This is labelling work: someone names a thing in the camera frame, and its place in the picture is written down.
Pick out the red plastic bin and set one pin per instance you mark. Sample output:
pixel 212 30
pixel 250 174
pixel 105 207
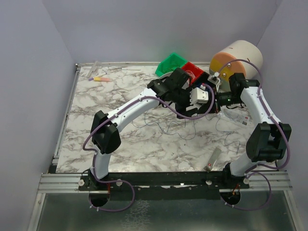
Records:
pixel 193 71

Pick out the pink yellow marker pen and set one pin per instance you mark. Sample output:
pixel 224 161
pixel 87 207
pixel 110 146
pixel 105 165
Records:
pixel 100 79

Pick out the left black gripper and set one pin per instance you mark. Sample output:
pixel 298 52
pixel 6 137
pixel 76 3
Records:
pixel 188 109

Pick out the black plastic bin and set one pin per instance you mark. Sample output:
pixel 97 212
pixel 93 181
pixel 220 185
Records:
pixel 202 108

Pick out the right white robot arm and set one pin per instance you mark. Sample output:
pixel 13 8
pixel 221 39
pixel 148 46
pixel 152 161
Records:
pixel 269 140

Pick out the clear protractor packet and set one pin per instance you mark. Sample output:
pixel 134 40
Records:
pixel 238 117

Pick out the green plastic bin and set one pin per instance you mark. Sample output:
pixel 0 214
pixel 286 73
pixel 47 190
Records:
pixel 169 64

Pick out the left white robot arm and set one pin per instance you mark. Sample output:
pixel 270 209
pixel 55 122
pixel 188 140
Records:
pixel 106 128

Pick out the large beige cylinder drum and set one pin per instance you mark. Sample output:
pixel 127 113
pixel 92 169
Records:
pixel 236 58

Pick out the black mounting base bar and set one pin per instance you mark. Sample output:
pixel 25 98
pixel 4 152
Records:
pixel 162 185

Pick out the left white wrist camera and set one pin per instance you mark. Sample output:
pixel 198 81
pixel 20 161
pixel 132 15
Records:
pixel 199 95

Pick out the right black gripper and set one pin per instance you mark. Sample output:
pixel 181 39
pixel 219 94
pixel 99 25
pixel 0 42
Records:
pixel 211 89

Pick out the clear plastic tube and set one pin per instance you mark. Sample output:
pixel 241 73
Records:
pixel 92 69

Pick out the grey plastic cable spool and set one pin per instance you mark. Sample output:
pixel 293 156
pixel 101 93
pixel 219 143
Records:
pixel 166 74

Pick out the small grey staples box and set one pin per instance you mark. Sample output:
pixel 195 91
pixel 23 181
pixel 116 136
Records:
pixel 212 160

